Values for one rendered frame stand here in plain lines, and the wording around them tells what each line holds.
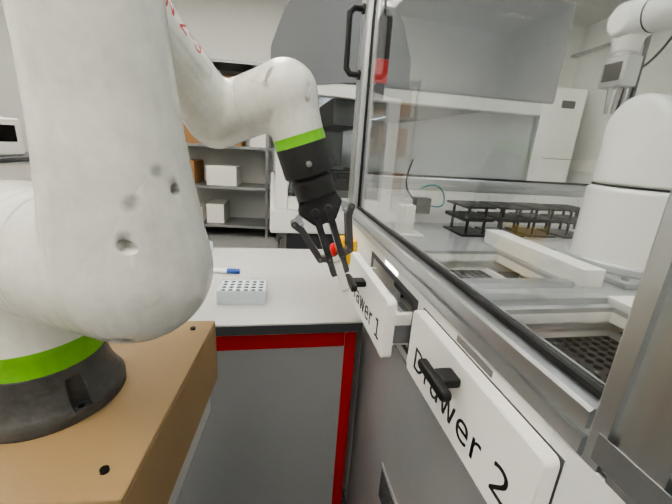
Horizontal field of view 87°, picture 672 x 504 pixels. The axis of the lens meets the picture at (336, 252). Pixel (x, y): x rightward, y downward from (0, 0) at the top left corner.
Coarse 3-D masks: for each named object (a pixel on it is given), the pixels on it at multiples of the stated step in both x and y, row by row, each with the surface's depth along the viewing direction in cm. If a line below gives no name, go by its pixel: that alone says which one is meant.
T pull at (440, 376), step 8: (424, 360) 46; (424, 368) 44; (432, 368) 44; (440, 368) 44; (448, 368) 44; (432, 376) 43; (440, 376) 43; (448, 376) 43; (456, 376) 43; (432, 384) 42; (440, 384) 41; (448, 384) 42; (456, 384) 42; (440, 392) 40; (448, 392) 40; (440, 400) 40; (448, 400) 40
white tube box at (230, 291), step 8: (224, 280) 97; (232, 280) 98; (240, 280) 98; (248, 280) 98; (256, 280) 99; (264, 280) 99; (224, 288) 92; (232, 288) 92; (240, 288) 93; (248, 288) 93; (256, 288) 93; (264, 288) 94; (216, 296) 90; (224, 296) 90; (232, 296) 91; (240, 296) 91; (248, 296) 91; (256, 296) 92; (264, 296) 92
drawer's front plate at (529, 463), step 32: (416, 320) 56; (448, 352) 46; (416, 384) 55; (480, 384) 39; (480, 416) 39; (512, 416) 35; (512, 448) 34; (544, 448) 31; (480, 480) 38; (512, 480) 33; (544, 480) 30
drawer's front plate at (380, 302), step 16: (352, 256) 84; (352, 272) 84; (368, 272) 72; (368, 288) 70; (384, 288) 64; (368, 304) 70; (384, 304) 60; (368, 320) 70; (384, 320) 60; (384, 336) 60; (384, 352) 61
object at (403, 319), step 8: (376, 272) 85; (384, 272) 86; (384, 280) 86; (392, 280) 87; (392, 288) 87; (408, 304) 80; (400, 312) 63; (408, 312) 63; (400, 320) 62; (408, 320) 62; (400, 328) 62; (408, 328) 63; (400, 336) 63; (408, 336) 63; (392, 344) 63; (400, 344) 64
